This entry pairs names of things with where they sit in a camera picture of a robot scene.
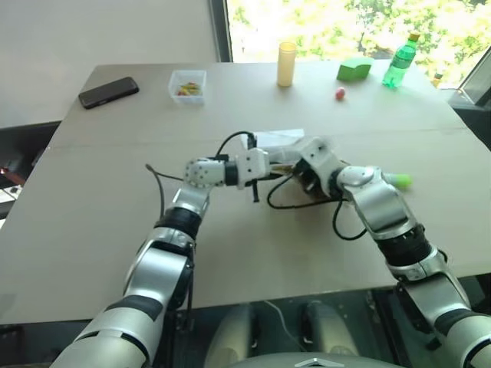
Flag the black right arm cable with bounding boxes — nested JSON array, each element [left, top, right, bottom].
[[265, 174, 371, 242]]

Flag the dark window frame post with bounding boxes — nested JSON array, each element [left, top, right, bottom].
[[209, 0, 235, 64]]

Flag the black smartphone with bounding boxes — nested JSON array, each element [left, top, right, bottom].
[[78, 76, 140, 110]]

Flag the thin white cable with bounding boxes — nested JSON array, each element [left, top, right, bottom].
[[263, 300, 305, 346]]

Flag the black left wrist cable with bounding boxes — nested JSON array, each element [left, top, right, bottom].
[[213, 131, 257, 161]]

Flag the green plastic bottle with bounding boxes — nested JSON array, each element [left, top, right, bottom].
[[381, 32, 421, 89]]

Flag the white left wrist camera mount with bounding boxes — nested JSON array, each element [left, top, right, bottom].
[[235, 147, 272, 191]]

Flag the yellow cylindrical cup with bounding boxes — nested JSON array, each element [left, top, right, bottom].
[[276, 41, 298, 87]]

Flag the dark side furniture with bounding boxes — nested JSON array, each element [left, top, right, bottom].
[[0, 120, 62, 231]]

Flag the colourful small items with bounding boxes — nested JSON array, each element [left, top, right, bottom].
[[175, 80, 203, 97]]

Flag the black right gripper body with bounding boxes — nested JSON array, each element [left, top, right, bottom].
[[294, 159, 327, 200]]

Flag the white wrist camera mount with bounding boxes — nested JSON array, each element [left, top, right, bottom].
[[298, 136, 343, 192], [235, 147, 272, 191]]

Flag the green capped highlighter pen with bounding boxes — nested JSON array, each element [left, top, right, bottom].
[[383, 172, 414, 191]]

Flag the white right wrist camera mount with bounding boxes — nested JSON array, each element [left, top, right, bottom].
[[298, 136, 343, 192]]

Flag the green block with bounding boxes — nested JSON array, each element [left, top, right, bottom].
[[336, 57, 376, 83]]

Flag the thin dark left arm cable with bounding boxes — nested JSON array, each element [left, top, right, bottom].
[[145, 163, 186, 220]]

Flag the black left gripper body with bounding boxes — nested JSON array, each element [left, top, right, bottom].
[[245, 176, 272, 203]]

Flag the grey curved robot body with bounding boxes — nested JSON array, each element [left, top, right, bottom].
[[229, 355, 389, 368]]

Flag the clear plastic container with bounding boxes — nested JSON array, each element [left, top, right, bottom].
[[168, 68, 208, 106]]

